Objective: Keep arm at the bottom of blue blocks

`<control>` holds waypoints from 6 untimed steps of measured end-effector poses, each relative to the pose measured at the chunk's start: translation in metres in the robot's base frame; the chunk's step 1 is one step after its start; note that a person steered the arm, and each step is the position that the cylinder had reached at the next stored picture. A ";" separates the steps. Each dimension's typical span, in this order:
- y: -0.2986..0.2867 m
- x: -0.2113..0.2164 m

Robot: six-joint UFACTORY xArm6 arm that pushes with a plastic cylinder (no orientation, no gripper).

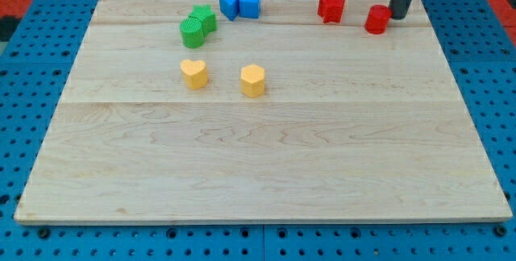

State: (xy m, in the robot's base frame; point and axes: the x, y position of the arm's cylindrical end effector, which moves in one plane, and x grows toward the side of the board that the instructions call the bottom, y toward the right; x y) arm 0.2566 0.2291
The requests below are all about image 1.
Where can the yellow hexagon block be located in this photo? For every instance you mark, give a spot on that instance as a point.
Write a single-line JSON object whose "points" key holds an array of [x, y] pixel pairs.
{"points": [[252, 78]]}

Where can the yellow heart block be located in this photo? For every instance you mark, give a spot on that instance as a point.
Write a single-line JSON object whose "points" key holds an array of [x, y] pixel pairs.
{"points": [[194, 73]]}

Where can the light wooden board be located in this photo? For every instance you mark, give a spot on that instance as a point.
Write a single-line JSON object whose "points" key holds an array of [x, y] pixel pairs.
{"points": [[352, 127]]}

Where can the green cylinder block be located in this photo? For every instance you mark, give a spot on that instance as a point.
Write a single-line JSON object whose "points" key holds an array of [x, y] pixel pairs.
{"points": [[192, 33]]}

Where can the blue cube block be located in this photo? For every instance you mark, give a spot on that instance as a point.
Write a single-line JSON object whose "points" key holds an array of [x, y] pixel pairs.
{"points": [[249, 9]]}

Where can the blue triangle block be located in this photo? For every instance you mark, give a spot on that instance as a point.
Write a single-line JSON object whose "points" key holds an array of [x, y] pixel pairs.
{"points": [[230, 8]]}

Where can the green star block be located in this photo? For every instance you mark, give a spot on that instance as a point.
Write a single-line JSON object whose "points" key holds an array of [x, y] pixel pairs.
{"points": [[206, 16]]}

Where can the red star block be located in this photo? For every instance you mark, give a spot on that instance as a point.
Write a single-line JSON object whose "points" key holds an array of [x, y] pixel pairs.
{"points": [[331, 11]]}

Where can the red cylinder block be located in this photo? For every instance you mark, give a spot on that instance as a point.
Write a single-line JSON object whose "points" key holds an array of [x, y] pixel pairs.
{"points": [[378, 19]]}

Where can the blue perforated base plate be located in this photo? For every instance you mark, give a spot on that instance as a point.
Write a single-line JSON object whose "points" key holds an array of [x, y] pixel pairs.
{"points": [[35, 67]]}

